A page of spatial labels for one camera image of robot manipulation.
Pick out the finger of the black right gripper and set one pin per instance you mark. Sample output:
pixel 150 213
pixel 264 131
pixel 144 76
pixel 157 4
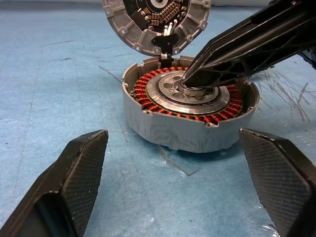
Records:
pixel 259 29
pixel 276 55

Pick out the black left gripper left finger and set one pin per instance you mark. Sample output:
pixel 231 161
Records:
pixel 61 187

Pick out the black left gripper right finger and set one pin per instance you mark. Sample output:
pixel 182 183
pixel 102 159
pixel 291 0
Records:
pixel 279 177

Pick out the silver spoked rotor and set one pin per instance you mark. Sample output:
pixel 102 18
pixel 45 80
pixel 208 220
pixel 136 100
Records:
pixel 160 95

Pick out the silver round motor lid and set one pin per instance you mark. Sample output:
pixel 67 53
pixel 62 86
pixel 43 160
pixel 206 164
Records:
pixel 128 33

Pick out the grey round motor housing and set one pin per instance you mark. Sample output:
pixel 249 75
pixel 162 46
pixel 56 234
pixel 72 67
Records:
pixel 172 134

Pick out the blue table mat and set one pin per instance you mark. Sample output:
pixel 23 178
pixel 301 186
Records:
pixel 49 86

